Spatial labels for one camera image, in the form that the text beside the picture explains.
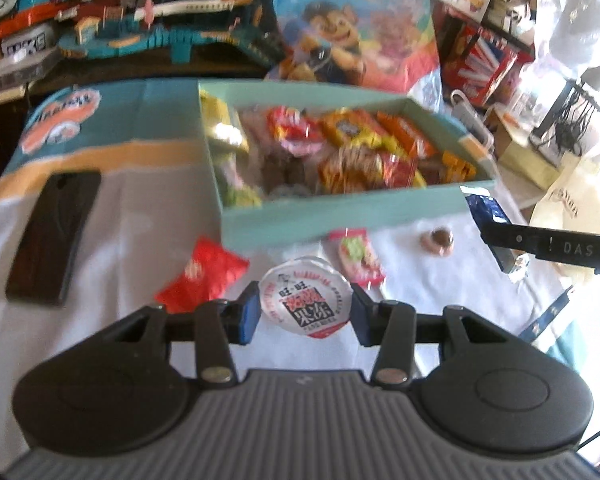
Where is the red square snack packet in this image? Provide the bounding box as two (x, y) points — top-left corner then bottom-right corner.
(155, 236), (250, 313)

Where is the pink green candy packet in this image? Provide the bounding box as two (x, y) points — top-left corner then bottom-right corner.
(328, 229), (386, 288)

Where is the round white jelly cup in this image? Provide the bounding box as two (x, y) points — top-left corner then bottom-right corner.
(258, 257), (352, 339)

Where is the orange wafer snack pack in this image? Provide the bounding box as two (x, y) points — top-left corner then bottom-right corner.
(376, 112), (438, 159)

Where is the yellow wafer snack pack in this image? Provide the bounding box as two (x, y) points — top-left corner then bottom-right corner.
(199, 90), (249, 153)

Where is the yellow orange chip packet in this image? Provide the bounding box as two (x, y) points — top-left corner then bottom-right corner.
(318, 108), (388, 148)

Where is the orange-red snack pouch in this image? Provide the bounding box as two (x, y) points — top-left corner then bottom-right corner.
(265, 105), (323, 143)

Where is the blue silver snack packet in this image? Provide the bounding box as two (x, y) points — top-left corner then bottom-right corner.
(460, 186), (531, 283)

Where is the yellow green candy bar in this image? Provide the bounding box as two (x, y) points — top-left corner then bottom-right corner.
(214, 157), (262, 208)

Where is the dark red snack packet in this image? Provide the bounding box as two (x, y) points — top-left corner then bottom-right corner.
(380, 152), (417, 188)

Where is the gold cardboard box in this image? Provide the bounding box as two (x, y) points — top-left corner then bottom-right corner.
(484, 105), (560, 191)

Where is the white printed tablecloth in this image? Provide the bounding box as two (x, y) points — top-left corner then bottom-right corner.
(0, 78), (600, 470)

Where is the small orange snack packet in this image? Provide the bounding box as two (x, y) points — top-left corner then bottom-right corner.
(441, 151), (477, 184)

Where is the mint green cardboard box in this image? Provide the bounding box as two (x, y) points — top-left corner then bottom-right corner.
(198, 80), (496, 250)

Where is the black smartphone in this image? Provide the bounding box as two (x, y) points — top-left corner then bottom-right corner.
(5, 170), (102, 307)

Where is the white power strip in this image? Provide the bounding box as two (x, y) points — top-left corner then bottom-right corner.
(450, 89), (494, 153)

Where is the Union Jack red tin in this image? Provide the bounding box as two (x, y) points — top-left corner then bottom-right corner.
(432, 1), (534, 107)

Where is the Paw Patrol snack bag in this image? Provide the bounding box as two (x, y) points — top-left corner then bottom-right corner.
(268, 0), (442, 110)

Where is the teal toy track set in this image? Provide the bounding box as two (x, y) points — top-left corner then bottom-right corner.
(0, 0), (282, 68)

